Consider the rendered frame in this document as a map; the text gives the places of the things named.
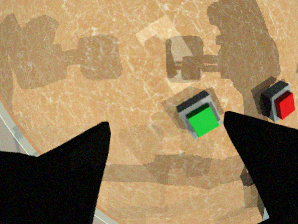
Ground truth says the red button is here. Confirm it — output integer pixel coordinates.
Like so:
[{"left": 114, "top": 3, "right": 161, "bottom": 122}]
[{"left": 261, "top": 80, "right": 295, "bottom": 123}]

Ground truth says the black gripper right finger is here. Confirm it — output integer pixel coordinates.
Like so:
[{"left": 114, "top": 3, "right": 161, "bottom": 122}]
[{"left": 223, "top": 111, "right": 298, "bottom": 218}]

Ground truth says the green button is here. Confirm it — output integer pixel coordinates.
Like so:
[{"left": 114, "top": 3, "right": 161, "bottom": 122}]
[{"left": 177, "top": 91, "right": 223, "bottom": 140}]

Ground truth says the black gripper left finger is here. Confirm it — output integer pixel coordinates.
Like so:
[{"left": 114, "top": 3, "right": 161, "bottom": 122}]
[{"left": 0, "top": 121, "right": 110, "bottom": 224}]

